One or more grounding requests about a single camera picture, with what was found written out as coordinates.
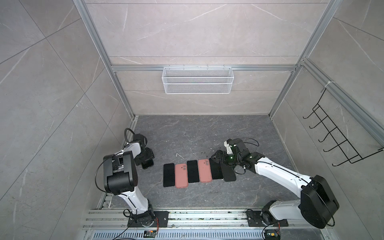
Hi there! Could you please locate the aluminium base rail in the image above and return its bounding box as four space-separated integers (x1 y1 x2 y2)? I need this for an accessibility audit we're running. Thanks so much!
80 208 334 240

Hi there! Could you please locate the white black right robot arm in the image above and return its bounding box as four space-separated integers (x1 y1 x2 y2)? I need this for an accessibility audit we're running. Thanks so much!
210 139 340 229

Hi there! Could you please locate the black wire hook rack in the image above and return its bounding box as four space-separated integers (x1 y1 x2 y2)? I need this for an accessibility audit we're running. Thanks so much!
302 88 384 167

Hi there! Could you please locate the small circuit board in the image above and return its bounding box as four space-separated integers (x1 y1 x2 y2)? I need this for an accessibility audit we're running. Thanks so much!
264 230 281 240
143 230 158 238

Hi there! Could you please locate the black phone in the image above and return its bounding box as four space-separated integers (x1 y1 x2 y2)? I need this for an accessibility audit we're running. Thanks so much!
187 160 200 183
163 163 175 188

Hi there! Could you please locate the small circuit board right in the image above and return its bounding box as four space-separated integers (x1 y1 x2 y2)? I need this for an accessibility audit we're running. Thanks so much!
264 230 281 240

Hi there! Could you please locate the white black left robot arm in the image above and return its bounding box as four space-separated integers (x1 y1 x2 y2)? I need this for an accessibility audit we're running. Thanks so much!
101 134 156 227

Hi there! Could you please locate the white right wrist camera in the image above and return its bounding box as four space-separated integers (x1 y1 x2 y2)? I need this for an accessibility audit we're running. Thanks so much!
224 139 236 155

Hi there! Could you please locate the pink phone case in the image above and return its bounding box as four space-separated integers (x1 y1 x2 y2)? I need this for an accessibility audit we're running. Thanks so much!
175 164 189 189

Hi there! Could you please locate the white wire mesh basket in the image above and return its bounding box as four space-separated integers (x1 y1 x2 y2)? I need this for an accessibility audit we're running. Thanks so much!
162 67 235 95

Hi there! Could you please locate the black pad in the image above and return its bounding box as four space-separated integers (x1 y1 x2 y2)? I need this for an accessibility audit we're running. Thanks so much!
209 159 223 180

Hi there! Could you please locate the small circuit board left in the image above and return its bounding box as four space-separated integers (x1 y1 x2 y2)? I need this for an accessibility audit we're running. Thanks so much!
143 230 158 238

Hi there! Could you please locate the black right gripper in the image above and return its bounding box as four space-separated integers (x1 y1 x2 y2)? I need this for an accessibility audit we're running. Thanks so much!
210 150 242 168

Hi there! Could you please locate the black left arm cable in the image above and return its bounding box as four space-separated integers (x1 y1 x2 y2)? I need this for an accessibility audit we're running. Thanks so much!
123 127 137 145

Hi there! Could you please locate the black phone case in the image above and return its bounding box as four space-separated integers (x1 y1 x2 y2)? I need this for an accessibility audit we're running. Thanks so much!
220 163 237 182

